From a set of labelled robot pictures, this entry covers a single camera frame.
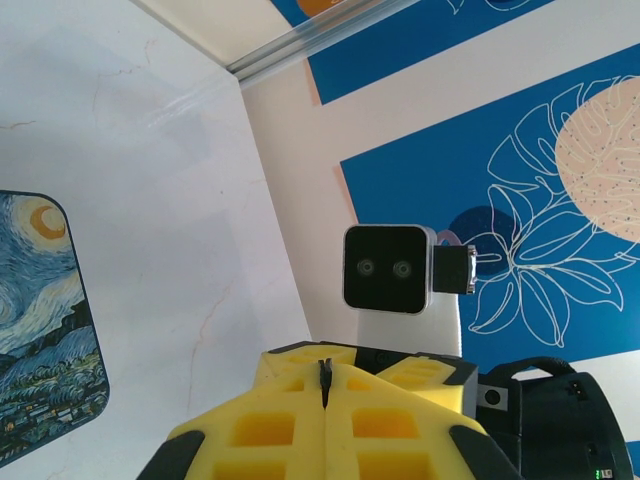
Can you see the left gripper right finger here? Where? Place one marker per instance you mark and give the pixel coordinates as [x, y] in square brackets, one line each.
[390, 435]

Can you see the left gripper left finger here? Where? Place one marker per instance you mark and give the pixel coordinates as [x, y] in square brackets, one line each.
[265, 430]

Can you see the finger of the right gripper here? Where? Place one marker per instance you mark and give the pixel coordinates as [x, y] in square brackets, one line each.
[440, 385]
[310, 354]

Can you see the starry night tin box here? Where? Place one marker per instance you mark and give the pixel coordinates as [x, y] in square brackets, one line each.
[45, 325]

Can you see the black and silver camera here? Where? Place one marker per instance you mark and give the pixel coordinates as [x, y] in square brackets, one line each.
[385, 267]

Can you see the aluminium frame post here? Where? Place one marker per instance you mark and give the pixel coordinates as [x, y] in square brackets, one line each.
[300, 42]

